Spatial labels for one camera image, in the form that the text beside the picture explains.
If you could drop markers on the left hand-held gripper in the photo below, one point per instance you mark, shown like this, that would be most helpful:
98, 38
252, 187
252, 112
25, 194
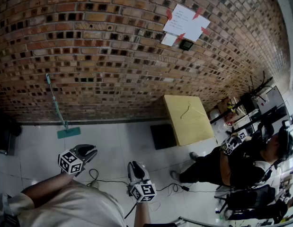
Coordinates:
70, 162

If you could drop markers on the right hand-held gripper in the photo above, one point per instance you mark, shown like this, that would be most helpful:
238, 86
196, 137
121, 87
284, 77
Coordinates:
144, 190

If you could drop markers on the teal mop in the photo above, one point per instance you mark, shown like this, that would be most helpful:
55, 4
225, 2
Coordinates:
68, 133

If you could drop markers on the person's right forearm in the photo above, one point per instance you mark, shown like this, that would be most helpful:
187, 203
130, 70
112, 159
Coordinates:
142, 215

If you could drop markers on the person's left forearm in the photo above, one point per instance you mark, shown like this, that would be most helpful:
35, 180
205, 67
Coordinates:
49, 188

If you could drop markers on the person's left shoe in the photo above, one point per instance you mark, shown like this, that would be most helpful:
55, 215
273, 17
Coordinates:
95, 184

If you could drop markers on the black table base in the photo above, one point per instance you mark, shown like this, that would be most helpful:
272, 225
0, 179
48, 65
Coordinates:
163, 136

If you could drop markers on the person's beige shirt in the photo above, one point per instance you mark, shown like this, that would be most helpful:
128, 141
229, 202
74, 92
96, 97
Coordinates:
70, 209

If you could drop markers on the yellow wooden table top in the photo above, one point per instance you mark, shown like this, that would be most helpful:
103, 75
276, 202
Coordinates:
189, 124

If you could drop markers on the grey metal railing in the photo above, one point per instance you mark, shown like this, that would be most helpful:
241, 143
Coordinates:
198, 222

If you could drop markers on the black wheeled cart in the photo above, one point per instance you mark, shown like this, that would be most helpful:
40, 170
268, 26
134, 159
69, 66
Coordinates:
5, 136

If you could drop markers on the brown cardboard box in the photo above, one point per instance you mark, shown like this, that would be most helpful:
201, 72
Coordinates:
223, 105

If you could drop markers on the black office chair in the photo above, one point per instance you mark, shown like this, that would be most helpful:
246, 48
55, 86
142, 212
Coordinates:
250, 200

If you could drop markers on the small white paper sheet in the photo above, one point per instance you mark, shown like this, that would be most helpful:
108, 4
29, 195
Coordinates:
168, 39

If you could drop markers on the red tape strip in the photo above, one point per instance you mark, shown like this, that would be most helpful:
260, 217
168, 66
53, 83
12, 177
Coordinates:
180, 38
197, 13
169, 14
205, 31

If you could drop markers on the black coat rack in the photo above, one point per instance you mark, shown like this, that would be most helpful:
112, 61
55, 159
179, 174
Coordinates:
256, 89

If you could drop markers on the large white paper sheet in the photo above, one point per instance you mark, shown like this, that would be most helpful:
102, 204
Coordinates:
186, 22

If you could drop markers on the black wall switch box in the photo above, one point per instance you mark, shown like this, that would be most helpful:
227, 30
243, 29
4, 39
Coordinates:
186, 45

